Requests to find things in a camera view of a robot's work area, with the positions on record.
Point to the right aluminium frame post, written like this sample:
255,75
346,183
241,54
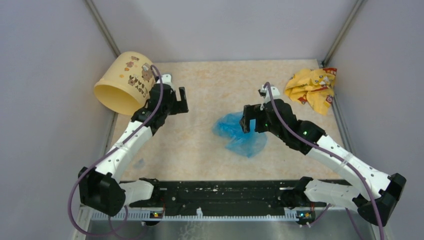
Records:
358,5

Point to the white slotted cable duct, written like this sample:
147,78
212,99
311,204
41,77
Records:
155,216

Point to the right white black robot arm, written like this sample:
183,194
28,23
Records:
371,193

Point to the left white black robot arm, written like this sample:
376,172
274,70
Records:
100,186

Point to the yellow capybara trash bin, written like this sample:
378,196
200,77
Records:
125,86

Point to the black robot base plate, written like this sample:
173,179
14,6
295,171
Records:
228,198

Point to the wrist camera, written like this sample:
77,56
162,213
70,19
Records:
167,79
268,91

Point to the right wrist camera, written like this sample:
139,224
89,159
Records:
268,91

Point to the aluminium frame post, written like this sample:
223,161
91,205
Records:
104,30
358,5

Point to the yellow crumpled snack bag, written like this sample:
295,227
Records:
314,87

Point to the left aluminium frame post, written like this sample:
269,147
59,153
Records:
104,30

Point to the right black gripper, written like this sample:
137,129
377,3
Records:
252,112

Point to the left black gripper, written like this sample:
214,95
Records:
179,106

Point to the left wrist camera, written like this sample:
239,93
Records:
167,79

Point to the blue plastic trash bag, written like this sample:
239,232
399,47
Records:
243,144

